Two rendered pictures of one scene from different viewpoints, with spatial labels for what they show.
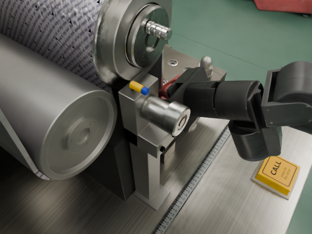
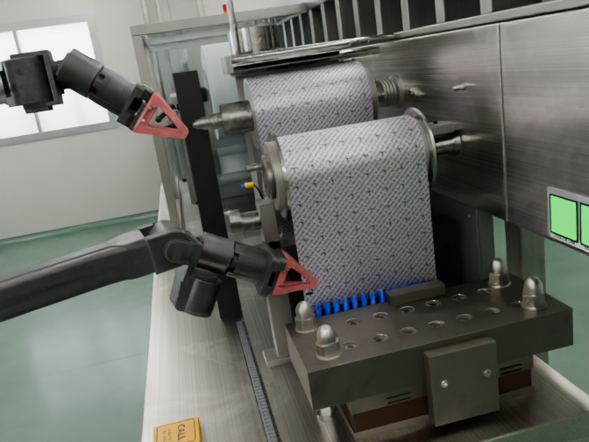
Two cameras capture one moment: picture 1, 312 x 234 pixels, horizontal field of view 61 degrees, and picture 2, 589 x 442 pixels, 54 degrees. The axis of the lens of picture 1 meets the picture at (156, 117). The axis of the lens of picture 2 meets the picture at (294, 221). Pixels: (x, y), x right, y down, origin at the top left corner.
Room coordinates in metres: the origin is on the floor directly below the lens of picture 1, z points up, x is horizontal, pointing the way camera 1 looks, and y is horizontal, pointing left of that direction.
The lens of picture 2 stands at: (0.97, -0.64, 1.43)
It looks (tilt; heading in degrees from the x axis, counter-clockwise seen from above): 15 degrees down; 135
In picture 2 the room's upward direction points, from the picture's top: 9 degrees counter-clockwise
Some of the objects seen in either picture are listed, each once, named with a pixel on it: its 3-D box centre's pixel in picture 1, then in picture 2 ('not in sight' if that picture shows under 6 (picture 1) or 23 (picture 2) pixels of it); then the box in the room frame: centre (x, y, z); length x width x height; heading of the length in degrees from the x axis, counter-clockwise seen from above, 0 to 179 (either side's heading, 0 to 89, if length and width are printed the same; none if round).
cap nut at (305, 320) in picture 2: not in sight; (304, 314); (0.39, -0.06, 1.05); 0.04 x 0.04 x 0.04
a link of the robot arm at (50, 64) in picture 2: not in sight; (63, 79); (0.07, -0.20, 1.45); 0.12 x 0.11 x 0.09; 54
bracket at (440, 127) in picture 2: not in sight; (439, 126); (0.46, 0.26, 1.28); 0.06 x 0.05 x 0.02; 54
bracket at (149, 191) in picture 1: (152, 157); (266, 283); (0.23, 0.01, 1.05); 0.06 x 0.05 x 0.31; 54
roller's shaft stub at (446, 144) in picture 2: not in sight; (436, 146); (0.45, 0.26, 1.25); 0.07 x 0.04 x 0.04; 54
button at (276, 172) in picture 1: (277, 172); (177, 440); (0.28, -0.26, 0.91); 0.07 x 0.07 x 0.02; 54
